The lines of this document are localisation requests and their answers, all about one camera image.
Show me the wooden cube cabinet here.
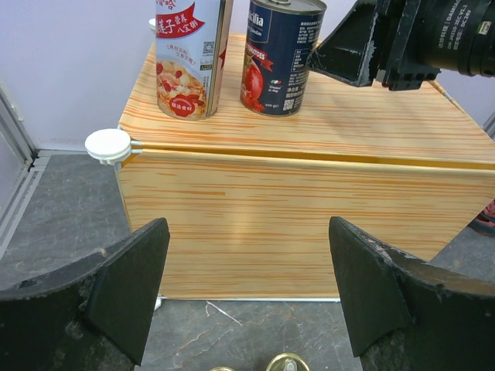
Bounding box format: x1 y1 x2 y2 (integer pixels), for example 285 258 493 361
84 32 495 312

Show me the dark blue round can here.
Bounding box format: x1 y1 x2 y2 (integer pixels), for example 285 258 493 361
240 0 327 116

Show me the tall white-lid can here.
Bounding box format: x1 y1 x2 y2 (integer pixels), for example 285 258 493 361
148 18 155 32
155 0 233 120

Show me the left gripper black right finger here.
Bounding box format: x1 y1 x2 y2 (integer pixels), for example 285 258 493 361
329 216 494 370

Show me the red oval tin right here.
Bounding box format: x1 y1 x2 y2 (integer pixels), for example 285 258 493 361
265 352 310 371

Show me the red oval tin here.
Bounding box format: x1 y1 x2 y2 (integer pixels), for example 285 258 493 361
209 366 235 371
265 352 310 371

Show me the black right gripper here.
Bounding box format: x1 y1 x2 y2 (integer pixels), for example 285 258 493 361
307 1 494 91

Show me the red cloth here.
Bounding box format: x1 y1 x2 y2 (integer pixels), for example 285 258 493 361
469 200 495 237

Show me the red oval tin left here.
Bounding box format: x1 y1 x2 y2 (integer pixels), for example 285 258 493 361
209 366 235 371

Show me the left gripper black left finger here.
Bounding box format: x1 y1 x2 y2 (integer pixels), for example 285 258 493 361
1 218 170 370

